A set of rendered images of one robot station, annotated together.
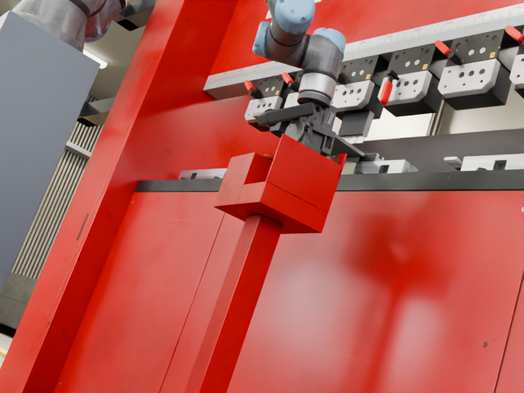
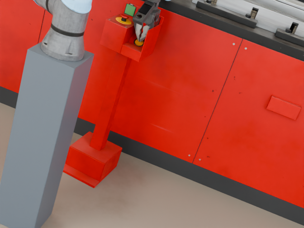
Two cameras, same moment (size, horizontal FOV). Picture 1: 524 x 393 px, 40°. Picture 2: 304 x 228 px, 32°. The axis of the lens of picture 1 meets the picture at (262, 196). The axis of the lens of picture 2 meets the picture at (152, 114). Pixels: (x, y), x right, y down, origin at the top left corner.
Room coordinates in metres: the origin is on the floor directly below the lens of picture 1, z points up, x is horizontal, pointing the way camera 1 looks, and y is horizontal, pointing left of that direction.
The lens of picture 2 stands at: (-0.16, 1.50, 1.52)
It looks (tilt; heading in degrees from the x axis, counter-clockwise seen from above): 27 degrees down; 312
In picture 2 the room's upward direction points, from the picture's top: 19 degrees clockwise
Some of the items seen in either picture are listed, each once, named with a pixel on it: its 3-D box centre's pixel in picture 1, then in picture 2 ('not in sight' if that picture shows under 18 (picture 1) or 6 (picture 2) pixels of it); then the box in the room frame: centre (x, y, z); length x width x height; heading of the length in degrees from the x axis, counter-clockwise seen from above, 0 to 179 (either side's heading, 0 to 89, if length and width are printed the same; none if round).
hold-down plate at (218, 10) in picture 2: not in sight; (226, 13); (1.37, -0.49, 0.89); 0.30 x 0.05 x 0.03; 36
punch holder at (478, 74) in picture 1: (479, 70); not in sight; (1.59, -0.40, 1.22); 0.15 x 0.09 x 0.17; 36
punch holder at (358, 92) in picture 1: (360, 89); not in sight; (1.91, -0.17, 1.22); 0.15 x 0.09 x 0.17; 36
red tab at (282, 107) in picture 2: not in sight; (283, 107); (0.97, -0.65, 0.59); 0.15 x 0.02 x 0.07; 36
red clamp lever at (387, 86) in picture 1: (389, 88); not in sight; (1.73, -0.22, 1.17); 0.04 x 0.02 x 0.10; 126
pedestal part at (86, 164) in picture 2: not in sight; (91, 158); (1.46, 0.00, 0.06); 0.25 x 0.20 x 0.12; 117
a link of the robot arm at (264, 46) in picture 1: (281, 40); not in sight; (1.39, 0.07, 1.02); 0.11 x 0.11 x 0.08; 4
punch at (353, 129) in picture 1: (354, 129); not in sight; (1.89, -0.18, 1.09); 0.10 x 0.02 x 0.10; 36
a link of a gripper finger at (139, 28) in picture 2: not in sight; (140, 30); (1.44, -0.05, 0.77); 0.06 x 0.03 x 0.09; 117
